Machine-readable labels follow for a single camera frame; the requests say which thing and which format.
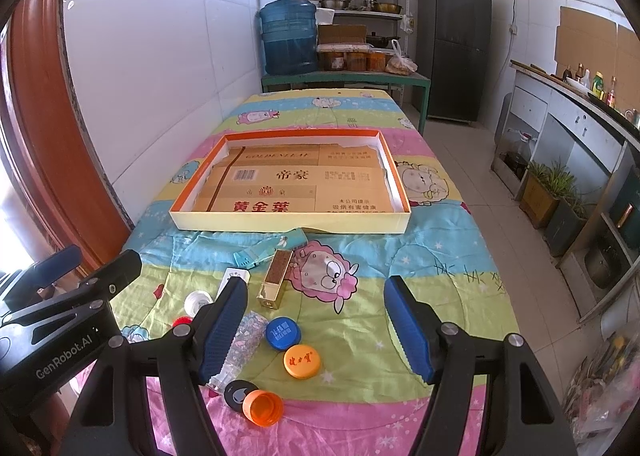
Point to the orange printed bottle cap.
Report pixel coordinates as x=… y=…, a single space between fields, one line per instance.
x=301 y=361

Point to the blue bottle cap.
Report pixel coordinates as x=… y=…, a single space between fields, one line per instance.
x=282 y=332

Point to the flattened cardboard liner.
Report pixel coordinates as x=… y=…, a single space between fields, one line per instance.
x=297 y=178

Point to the dark refrigerator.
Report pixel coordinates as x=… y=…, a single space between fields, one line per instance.
x=452 y=41

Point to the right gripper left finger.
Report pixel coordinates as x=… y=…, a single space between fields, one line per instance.
x=215 y=327

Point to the potted green plant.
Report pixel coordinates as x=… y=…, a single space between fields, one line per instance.
x=545 y=186

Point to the gold rectangular lighter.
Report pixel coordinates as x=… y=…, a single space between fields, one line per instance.
x=272 y=289

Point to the blue water jug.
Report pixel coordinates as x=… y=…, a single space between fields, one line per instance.
x=289 y=36

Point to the plastic bag of food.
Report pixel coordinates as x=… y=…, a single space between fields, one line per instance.
x=399 y=64

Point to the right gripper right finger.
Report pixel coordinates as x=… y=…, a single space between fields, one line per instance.
x=416 y=326

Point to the green low table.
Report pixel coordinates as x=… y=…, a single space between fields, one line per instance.
x=414 y=80

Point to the red bottle cap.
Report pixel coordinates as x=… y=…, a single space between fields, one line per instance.
x=182 y=320

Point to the black bottle cap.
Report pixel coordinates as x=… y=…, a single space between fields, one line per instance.
x=235 y=393

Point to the clear floral tube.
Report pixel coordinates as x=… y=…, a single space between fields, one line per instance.
x=245 y=342

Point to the small white printed box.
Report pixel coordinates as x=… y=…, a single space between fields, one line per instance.
x=230 y=273

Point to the brown cardboard box on table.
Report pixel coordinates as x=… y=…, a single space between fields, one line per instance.
x=342 y=34

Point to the white bottle cap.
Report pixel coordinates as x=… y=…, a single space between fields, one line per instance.
x=195 y=301

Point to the shallow orange-rimmed box tray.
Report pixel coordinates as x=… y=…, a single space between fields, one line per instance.
x=395 y=222

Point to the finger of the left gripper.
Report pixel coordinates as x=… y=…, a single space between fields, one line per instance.
x=107 y=275
x=20 y=289

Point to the white kitchen counter cabinet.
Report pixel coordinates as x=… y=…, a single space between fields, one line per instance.
x=594 y=233

